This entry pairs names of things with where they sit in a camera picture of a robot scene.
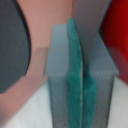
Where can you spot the gripper grey teal left finger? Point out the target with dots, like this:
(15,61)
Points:
(64,69)

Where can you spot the pink toy stove board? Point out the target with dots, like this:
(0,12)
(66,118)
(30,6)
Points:
(40,15)

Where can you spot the gripper grey teal right finger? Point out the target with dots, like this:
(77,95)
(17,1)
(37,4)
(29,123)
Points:
(98,80)

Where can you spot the large grey pot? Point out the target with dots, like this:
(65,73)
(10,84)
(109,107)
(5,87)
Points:
(88,16)

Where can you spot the red toy pepper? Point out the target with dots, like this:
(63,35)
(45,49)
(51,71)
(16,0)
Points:
(115,25)

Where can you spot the black stove burner disc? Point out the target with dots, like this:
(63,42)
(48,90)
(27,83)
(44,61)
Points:
(15,48)

